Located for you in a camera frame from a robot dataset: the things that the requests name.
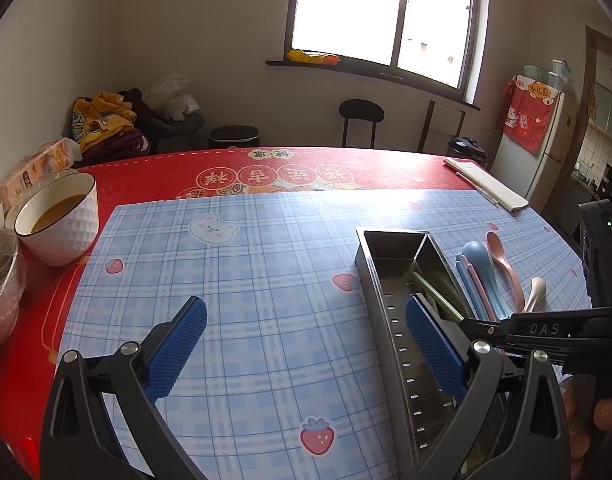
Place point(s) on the blue spoon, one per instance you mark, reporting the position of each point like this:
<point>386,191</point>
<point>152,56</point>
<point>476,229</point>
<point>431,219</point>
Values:
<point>476,255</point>

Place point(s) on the dark armchair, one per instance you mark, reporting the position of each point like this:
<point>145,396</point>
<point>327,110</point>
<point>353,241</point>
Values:
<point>178,127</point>

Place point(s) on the person's right hand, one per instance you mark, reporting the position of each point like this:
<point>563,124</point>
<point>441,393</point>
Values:
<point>608,412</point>

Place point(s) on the black stool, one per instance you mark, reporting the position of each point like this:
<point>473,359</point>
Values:
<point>361,108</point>

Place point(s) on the window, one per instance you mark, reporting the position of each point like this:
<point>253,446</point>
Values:
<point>346,5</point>

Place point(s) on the beige notebook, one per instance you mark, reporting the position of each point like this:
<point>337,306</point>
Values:
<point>486,182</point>

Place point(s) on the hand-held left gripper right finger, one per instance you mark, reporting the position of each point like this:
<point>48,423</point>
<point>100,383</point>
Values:
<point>433,347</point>

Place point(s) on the beige spoon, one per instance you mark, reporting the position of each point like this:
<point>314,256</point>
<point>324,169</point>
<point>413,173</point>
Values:
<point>536,290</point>

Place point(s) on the kitchen wall cabinets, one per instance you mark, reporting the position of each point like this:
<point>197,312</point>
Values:
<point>608,95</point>

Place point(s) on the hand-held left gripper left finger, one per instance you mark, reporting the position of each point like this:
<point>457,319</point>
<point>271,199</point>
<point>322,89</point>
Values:
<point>178,345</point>

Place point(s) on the red printed tablecloth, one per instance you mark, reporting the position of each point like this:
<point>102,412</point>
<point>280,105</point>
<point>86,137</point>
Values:
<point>151,175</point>

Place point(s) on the yellow garment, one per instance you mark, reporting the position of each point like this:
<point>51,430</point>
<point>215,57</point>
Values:
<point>106,110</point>

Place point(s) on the white fridge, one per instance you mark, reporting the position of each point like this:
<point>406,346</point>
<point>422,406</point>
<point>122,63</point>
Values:
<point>536,170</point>

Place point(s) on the blue chopstick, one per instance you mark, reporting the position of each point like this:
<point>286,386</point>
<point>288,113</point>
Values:
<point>467,287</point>

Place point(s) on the yellow plush toy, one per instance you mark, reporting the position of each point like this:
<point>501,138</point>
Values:
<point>306,56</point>

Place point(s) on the wooden door frame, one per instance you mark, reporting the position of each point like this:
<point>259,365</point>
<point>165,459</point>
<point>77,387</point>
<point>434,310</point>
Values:
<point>583,90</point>

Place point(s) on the white pen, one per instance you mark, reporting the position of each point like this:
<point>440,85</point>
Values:
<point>478,189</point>

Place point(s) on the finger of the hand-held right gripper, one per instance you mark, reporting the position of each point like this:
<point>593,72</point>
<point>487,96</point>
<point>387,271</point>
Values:
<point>541,329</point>

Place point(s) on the white textured bowl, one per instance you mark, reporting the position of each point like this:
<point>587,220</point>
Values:
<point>66,232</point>

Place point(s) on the red printed cloth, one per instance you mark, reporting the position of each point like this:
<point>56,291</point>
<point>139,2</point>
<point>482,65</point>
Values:
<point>526,120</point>

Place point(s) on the pink chopstick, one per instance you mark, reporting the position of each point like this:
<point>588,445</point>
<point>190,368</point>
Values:
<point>473,285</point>

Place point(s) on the clear plastic container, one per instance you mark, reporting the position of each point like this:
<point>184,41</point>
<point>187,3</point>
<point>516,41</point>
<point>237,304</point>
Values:
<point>561,77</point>

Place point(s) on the orange tissue packet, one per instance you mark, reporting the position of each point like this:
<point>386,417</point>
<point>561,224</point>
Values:
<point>31,167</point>

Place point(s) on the black rice cooker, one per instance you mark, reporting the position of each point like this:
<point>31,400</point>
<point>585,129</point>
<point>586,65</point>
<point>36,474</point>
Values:
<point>466,147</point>

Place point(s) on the clear plastic bag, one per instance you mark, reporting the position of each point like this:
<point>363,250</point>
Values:
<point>171,92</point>

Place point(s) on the pink spoon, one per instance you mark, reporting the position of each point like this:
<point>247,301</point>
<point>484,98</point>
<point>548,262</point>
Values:
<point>497,247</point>

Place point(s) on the dark windowsill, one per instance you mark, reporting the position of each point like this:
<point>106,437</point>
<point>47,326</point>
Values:
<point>376,72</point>

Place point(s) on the black trash can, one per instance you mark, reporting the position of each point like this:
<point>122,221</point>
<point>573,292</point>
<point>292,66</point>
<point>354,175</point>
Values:
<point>235,137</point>

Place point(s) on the black kitchen stove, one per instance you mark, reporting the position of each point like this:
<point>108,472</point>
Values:
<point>611,180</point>

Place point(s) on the plastic wrapped bowl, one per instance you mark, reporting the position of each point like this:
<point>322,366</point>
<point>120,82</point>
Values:
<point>1,285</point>

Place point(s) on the folded black table frame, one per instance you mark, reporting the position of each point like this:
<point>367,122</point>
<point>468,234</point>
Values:
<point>428,125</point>

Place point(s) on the metal utensil box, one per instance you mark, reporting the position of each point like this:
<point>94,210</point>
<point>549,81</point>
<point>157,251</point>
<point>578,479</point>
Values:
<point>386,255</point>

